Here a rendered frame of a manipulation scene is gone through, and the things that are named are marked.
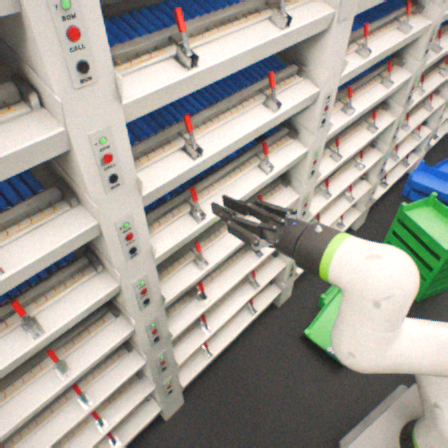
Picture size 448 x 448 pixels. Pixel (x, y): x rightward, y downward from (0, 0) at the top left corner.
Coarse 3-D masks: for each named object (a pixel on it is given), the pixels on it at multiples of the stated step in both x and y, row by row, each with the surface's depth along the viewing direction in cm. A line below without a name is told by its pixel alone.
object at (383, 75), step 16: (400, 48) 151; (384, 64) 147; (400, 64) 152; (416, 64) 150; (352, 80) 138; (368, 80) 141; (384, 80) 143; (400, 80) 148; (336, 96) 130; (352, 96) 136; (368, 96) 139; (384, 96) 144; (336, 112) 130; (352, 112) 129; (336, 128) 126
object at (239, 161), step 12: (276, 132) 115; (240, 156) 107; (252, 156) 109; (228, 168) 103; (240, 168) 106; (204, 180) 100; (216, 180) 102; (168, 204) 93; (180, 204) 96; (156, 216) 91; (156, 228) 91
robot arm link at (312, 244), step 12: (312, 228) 67; (324, 228) 67; (300, 240) 67; (312, 240) 66; (324, 240) 65; (300, 252) 67; (312, 252) 65; (324, 252) 64; (300, 264) 68; (312, 264) 66
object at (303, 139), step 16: (288, 128) 117; (304, 128) 115; (288, 144) 117; (304, 144) 118; (256, 160) 111; (272, 160) 112; (288, 160) 113; (256, 176) 107; (272, 176) 110; (224, 192) 102; (240, 192) 103; (176, 208) 96; (208, 208) 98; (176, 224) 94; (192, 224) 95; (208, 224) 99; (160, 240) 90; (176, 240) 91; (160, 256) 89
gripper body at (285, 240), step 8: (280, 224) 75; (288, 224) 71; (296, 224) 70; (304, 224) 70; (264, 232) 74; (272, 232) 73; (280, 232) 73; (288, 232) 70; (296, 232) 69; (272, 240) 72; (280, 240) 71; (288, 240) 69; (296, 240) 68; (280, 248) 71; (288, 248) 70; (288, 256) 71
